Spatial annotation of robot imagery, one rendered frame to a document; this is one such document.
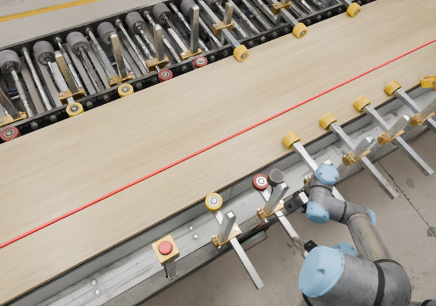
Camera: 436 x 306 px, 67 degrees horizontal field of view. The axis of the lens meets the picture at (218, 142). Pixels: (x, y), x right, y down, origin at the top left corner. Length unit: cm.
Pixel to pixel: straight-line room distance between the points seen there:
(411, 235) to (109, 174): 222
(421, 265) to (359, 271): 210
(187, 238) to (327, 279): 110
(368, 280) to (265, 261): 167
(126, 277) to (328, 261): 117
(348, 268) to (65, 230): 116
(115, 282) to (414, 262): 206
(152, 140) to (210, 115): 34
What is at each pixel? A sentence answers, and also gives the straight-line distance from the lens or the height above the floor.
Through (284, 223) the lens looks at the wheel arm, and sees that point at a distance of 161.
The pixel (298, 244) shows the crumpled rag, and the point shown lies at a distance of 160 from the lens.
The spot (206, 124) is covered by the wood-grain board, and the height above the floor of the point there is 90.
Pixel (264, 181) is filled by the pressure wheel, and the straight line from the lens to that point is 161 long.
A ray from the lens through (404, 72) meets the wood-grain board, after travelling 238.
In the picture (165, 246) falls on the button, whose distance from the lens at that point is 114.
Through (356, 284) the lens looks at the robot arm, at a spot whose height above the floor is 163.
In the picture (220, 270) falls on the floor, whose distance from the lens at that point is 238.
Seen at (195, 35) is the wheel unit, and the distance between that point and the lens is 205.
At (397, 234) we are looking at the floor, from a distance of 287.
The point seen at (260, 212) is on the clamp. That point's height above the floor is 87.
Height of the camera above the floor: 235
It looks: 59 degrees down
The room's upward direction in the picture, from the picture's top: 9 degrees clockwise
